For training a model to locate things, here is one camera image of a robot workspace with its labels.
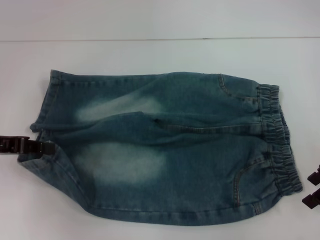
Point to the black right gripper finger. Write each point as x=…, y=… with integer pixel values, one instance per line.
x=312, y=200
x=314, y=176

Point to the blue denim shorts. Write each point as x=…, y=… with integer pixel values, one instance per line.
x=155, y=160

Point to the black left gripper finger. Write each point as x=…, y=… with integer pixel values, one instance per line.
x=27, y=146

